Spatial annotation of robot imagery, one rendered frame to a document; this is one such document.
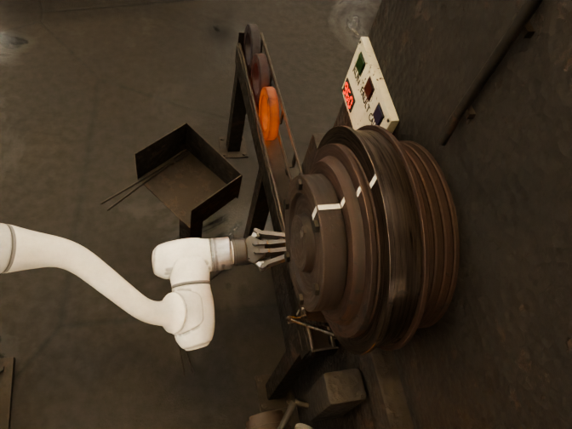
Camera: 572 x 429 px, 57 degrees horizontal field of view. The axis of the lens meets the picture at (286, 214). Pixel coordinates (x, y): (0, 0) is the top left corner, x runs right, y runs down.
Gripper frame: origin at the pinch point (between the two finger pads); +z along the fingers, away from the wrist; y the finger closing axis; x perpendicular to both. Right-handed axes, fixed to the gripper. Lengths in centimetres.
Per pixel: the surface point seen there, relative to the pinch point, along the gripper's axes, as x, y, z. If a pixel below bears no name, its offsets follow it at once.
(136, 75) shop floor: -74, -142, -47
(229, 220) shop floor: -76, -53, -11
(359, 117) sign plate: 34.3, -16.0, 12.1
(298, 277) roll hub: 26.0, 20.3, -9.6
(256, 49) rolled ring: -6, -85, 1
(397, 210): 57, 23, 3
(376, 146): 56, 9, 3
